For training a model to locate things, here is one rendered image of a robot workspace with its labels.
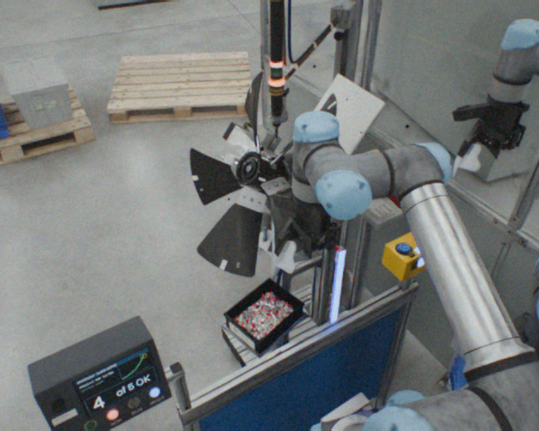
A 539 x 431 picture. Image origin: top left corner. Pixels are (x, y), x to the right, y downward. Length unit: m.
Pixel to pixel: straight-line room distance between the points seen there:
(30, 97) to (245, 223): 2.74
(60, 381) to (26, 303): 1.98
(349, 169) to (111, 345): 0.71
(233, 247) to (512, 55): 1.03
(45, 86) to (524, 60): 3.52
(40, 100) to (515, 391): 3.88
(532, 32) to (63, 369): 1.16
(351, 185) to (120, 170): 3.25
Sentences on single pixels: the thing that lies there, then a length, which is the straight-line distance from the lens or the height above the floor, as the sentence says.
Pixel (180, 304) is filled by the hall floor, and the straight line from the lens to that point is 2.88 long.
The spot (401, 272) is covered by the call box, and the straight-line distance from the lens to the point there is 1.65.
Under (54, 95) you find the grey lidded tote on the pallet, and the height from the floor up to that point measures 0.39.
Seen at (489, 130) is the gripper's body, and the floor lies 1.61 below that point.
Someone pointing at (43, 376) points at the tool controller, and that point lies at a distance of 1.23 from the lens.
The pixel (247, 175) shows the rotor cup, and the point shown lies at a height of 1.21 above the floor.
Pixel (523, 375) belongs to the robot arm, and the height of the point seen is 1.65.
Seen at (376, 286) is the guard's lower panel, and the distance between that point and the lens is 2.79.
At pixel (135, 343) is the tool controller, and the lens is 1.20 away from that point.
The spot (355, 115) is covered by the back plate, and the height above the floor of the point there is 1.30.
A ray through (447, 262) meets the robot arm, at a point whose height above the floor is 1.69.
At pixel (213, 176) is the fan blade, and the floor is 1.09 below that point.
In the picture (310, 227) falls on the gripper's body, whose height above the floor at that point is 1.57.
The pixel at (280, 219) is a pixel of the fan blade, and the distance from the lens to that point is 1.56.
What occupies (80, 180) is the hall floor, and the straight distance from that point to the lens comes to 3.90.
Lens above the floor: 2.21
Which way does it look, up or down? 42 degrees down
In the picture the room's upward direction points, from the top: straight up
